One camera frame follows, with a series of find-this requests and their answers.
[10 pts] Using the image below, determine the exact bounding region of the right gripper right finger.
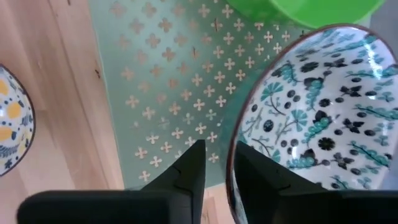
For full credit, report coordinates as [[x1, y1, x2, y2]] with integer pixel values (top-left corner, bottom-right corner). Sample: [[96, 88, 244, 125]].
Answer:
[[233, 140, 327, 224]]

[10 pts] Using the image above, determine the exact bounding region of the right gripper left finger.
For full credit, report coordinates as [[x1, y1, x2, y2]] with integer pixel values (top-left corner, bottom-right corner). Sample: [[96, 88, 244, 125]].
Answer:
[[139, 139, 206, 224]]

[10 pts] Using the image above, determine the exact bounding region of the teal patterned ceramic bowl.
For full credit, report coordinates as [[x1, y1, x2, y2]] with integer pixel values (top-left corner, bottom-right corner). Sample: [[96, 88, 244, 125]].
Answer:
[[225, 24, 398, 224]]

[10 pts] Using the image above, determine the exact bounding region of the green plastic bowl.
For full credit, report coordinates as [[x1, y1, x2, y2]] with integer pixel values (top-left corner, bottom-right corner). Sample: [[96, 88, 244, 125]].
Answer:
[[225, 0, 386, 30]]

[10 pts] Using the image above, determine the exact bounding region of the yellow patterned ceramic bowl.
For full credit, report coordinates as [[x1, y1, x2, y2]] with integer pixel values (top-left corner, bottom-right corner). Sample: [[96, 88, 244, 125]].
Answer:
[[0, 63, 37, 177]]

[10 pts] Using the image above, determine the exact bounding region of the green perforated metal shelf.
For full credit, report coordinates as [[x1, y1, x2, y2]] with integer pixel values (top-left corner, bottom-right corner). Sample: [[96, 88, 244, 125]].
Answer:
[[88, 0, 371, 190]]

